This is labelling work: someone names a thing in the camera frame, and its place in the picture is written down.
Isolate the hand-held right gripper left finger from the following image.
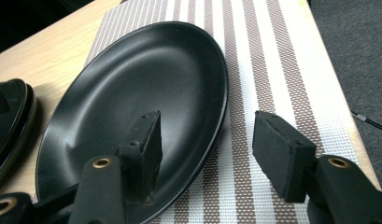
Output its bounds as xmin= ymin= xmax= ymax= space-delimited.
xmin=67 ymin=109 xmax=163 ymax=224

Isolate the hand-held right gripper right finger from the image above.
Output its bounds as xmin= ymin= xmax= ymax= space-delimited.
xmin=251 ymin=109 xmax=382 ymax=224

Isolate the black round plate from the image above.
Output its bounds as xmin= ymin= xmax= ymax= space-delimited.
xmin=0 ymin=90 xmax=39 ymax=194
xmin=0 ymin=78 xmax=35 ymax=175
xmin=35 ymin=21 xmax=230 ymax=224

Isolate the striped woven placemat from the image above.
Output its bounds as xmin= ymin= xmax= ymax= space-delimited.
xmin=83 ymin=0 xmax=361 ymax=224

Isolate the thin black cable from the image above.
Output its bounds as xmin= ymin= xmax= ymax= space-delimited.
xmin=349 ymin=109 xmax=382 ymax=134

